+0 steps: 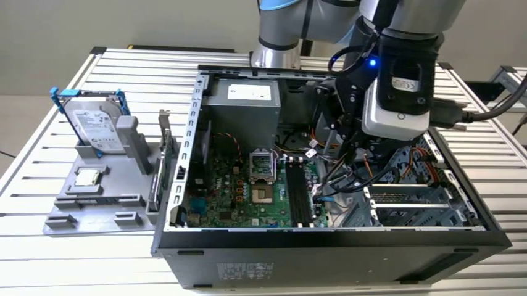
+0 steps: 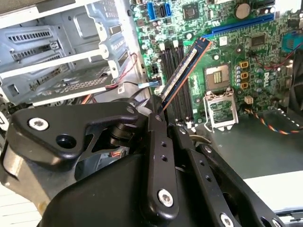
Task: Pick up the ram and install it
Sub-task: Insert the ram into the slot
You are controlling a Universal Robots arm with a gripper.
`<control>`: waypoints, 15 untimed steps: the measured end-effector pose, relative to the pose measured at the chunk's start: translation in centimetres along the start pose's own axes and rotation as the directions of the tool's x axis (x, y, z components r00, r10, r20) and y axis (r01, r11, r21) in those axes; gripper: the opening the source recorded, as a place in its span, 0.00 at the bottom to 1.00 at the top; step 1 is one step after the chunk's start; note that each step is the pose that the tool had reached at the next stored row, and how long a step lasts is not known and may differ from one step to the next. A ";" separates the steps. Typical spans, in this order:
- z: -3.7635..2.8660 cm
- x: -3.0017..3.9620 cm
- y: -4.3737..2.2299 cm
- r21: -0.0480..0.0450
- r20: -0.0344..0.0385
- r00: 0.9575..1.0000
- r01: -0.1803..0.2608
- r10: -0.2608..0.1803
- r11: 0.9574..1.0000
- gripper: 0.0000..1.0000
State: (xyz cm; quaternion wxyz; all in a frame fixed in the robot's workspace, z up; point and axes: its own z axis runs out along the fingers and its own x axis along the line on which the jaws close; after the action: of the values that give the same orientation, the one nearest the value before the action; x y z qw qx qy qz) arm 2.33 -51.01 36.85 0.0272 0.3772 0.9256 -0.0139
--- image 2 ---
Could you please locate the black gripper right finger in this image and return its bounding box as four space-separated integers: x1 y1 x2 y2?
165 110 283 227

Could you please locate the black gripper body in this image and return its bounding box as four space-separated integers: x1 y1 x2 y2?
41 153 221 227

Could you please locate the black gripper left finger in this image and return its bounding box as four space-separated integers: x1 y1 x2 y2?
7 94 180 221

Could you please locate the RAM stick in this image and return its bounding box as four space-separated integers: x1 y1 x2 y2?
160 37 213 113

